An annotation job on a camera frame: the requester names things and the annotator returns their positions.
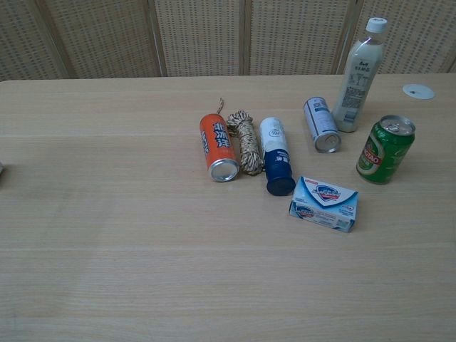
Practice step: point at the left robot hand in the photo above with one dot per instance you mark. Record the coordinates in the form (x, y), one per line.
(1, 170)

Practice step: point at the orange drink can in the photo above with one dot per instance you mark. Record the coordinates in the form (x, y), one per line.
(216, 144)

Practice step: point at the beige perforated folding screen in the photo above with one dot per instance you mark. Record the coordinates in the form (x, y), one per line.
(199, 35)

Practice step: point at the white and blue tube container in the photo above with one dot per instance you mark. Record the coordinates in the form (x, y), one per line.
(275, 153)

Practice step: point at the silver and blue slim can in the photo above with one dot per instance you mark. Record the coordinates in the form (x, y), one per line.
(321, 123)

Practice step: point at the blue white soap box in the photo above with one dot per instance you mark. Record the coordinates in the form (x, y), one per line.
(324, 204)

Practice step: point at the milky white drink bottle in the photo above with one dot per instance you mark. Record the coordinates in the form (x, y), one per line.
(356, 82)

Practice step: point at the green beer can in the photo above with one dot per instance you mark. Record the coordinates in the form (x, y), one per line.
(384, 151)

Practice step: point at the white round table grommet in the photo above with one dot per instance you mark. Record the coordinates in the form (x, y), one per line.
(418, 91)

